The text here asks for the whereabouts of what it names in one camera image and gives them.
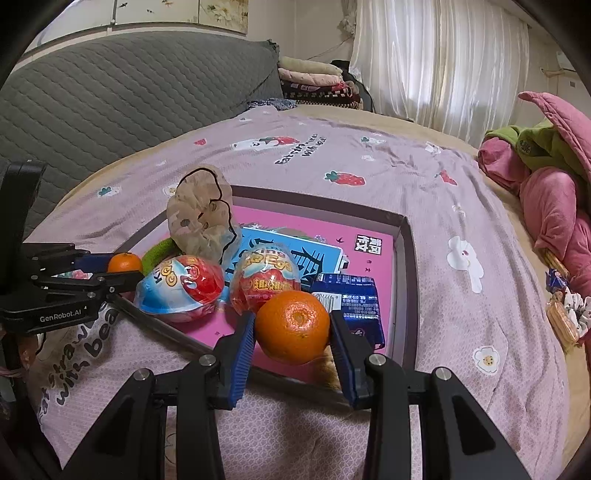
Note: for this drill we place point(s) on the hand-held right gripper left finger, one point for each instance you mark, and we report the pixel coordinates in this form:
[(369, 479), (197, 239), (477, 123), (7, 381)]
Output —
[(242, 355)]

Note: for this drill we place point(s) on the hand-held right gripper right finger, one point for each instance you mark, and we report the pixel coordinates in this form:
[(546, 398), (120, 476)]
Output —
[(344, 360)]

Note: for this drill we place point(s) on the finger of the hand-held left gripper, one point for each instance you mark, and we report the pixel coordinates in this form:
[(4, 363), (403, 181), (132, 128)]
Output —
[(92, 284), (92, 262)]

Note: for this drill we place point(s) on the walnut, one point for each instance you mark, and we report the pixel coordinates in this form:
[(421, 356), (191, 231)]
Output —
[(328, 369)]

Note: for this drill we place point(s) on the orange mandarin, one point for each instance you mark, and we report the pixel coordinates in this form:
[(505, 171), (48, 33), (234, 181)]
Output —
[(124, 263), (291, 327)]

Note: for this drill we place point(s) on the green fuzzy scrunchie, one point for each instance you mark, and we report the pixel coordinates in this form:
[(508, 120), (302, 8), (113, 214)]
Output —
[(154, 256)]

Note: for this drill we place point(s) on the blue snack packet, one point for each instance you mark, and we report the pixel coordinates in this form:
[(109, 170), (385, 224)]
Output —
[(355, 295)]

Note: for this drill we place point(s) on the red toy egg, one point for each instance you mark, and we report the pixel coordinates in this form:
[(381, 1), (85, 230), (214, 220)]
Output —
[(263, 277)]

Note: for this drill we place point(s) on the grey shallow box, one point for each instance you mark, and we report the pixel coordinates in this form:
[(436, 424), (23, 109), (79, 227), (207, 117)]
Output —
[(406, 286)]

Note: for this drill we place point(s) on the beige sheer scrunchie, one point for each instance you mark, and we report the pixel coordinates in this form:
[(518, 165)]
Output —
[(198, 217)]

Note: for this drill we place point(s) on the grey quilted headboard cover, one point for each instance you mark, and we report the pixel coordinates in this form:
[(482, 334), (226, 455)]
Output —
[(115, 106)]

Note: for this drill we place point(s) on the cracker packet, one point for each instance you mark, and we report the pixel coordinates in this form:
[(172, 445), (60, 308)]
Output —
[(561, 323)]

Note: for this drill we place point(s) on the small snack wrapper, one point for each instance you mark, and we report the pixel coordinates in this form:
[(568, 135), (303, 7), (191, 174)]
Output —
[(555, 280)]

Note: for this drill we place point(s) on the grey-blue knitted cloth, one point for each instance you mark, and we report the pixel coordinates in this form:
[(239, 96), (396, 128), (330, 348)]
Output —
[(272, 104)]

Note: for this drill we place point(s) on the pink quilt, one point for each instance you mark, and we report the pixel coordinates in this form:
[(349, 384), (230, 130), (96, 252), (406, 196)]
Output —
[(554, 207)]

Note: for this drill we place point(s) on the checkered folded blanket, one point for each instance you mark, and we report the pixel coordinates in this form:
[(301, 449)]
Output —
[(323, 94)]

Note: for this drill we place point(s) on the pink folded blanket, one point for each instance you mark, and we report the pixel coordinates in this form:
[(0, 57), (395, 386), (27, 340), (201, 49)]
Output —
[(309, 77)]

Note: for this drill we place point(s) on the dark cloth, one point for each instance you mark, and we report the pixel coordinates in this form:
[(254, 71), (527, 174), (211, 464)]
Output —
[(353, 74)]

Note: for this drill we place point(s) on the green blanket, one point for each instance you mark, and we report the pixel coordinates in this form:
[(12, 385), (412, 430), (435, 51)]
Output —
[(540, 143)]

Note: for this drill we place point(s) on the cream folded blanket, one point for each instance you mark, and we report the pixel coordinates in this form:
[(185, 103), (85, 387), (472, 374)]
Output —
[(309, 65)]

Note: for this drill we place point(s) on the white curtain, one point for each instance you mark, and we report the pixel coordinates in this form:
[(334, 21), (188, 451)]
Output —
[(438, 69)]

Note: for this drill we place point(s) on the floral wall painting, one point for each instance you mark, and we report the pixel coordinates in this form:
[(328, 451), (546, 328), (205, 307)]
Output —
[(161, 14)]

